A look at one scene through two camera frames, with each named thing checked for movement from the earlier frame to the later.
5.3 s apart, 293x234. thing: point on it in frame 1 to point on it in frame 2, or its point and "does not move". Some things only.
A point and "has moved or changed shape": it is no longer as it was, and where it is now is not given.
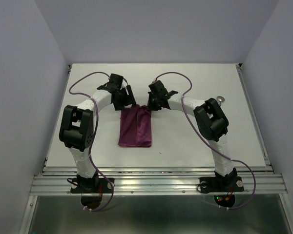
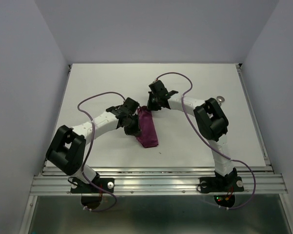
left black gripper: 126,102 to 135,131
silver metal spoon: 219,99 does not move
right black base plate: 220,184 does not move
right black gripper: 150,106 does not move
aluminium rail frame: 165,180 does not move
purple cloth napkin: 135,126 has moved or changed shape
